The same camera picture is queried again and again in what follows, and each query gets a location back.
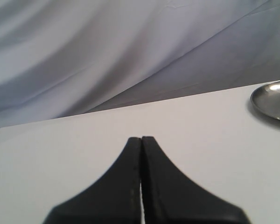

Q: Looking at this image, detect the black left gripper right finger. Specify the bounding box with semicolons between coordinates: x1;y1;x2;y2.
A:
141;137;249;224

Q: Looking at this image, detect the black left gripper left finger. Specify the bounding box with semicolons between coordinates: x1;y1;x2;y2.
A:
44;137;141;224

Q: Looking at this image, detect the round stainless steel plate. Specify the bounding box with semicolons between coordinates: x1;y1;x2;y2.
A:
250;80;280;121

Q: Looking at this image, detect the grey backdrop curtain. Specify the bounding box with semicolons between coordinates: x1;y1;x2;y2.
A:
0;0;280;128

